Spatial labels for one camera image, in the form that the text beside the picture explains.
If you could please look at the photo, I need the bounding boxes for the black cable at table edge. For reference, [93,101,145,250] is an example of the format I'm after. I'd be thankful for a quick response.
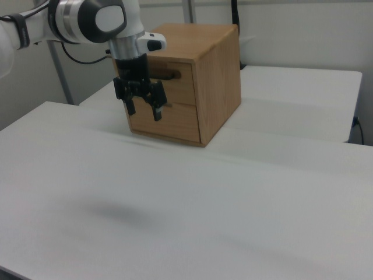
[351,115,365,145]

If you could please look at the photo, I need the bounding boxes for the grey metal pole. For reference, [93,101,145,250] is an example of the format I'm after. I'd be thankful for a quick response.
[47,40,74,106]

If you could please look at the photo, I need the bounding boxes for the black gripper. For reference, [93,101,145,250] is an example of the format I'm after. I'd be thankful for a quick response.
[112,54,168,122]

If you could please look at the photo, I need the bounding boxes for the grey wall profile strip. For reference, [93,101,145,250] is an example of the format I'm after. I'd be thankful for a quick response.
[182,0,195,25]

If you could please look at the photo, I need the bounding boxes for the plain wooden drawer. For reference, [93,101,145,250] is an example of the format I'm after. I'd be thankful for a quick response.
[124,100,202,144]

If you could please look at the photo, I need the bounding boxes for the black velcro strap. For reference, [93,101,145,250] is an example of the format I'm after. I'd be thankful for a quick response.
[12,13,32,50]

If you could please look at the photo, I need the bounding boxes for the wooden drawer with slot handle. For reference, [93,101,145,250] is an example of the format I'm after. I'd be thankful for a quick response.
[117,57,197,106]

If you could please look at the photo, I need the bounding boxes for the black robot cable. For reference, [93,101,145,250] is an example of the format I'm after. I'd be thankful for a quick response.
[60,43,112,65]

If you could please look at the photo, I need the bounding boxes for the wooden drawer cabinet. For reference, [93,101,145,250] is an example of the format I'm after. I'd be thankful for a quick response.
[115,23,242,148]

